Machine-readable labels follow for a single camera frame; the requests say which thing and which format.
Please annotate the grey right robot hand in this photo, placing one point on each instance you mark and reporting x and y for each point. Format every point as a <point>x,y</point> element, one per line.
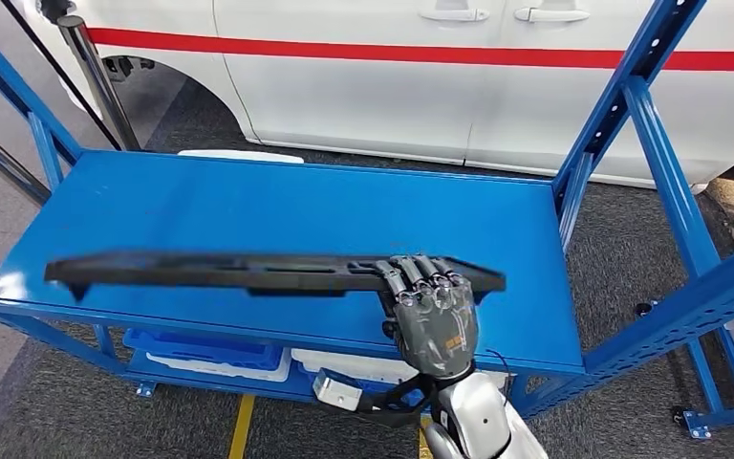
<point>436,336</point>

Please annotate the black plastic panel part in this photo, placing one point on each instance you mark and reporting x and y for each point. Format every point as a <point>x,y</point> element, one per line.
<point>152,272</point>

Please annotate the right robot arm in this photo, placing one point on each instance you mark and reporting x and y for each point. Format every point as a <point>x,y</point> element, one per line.
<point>481,418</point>

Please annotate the yellow floor tape outline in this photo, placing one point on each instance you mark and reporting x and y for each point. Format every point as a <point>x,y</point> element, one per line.
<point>240,431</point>

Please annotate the white car with red stripe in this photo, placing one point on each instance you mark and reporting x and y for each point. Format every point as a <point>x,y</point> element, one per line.
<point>341,95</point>

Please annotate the white flat floor plate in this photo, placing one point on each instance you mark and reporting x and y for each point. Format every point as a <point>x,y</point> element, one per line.
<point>240,156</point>

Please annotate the black barrier belt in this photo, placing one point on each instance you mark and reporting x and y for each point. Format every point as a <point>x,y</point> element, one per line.
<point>62,76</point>

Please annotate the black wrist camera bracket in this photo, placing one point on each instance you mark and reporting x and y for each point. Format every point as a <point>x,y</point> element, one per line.
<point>399,399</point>

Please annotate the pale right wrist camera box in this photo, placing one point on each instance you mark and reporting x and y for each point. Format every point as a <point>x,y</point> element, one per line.
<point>335,391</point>

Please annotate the chrome stanchion post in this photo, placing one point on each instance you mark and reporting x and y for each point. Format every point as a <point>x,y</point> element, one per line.
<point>6,161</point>
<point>98,82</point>

